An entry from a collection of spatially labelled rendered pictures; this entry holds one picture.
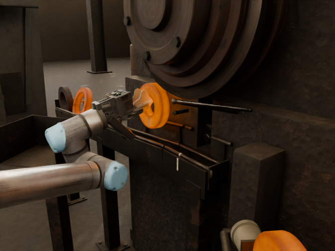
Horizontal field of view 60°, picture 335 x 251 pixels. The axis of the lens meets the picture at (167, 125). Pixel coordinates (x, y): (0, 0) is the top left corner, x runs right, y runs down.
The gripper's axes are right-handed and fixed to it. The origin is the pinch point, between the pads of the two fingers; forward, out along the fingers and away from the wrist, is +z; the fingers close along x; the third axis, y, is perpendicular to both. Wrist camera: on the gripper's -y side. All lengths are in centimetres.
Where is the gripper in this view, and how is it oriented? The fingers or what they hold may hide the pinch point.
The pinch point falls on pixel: (152, 100)
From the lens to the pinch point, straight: 98.9
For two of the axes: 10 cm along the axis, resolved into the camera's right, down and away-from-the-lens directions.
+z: 7.7, -4.3, 4.8
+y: -2.1, -8.7, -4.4
